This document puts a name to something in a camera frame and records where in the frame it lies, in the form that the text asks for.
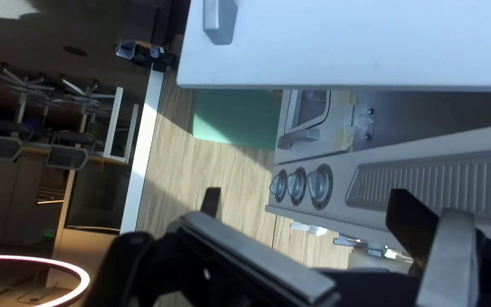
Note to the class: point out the white toy kitchen cabinet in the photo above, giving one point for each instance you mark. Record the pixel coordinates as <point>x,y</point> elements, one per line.
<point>426,181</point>

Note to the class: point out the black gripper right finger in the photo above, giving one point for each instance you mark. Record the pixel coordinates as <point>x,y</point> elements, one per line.
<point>446,256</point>

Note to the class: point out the small black blue device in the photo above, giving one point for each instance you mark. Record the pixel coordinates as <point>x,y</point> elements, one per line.
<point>143,53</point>

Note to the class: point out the white oven door with window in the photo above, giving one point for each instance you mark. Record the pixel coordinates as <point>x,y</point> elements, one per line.
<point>310,107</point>

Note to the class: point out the green floor mat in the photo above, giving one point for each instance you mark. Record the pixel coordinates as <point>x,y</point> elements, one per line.
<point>233,119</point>

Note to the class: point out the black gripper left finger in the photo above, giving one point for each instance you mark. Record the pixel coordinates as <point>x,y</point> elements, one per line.
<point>255,252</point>

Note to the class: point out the gray chair seat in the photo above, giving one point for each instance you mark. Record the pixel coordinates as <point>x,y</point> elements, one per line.
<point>68,157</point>
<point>0,147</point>

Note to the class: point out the gray oven knob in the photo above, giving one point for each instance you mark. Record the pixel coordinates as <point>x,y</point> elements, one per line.
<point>296,184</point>
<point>277,184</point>
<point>320,186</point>

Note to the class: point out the white wide cabinet door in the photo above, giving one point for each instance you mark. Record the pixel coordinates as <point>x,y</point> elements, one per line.
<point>370,39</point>

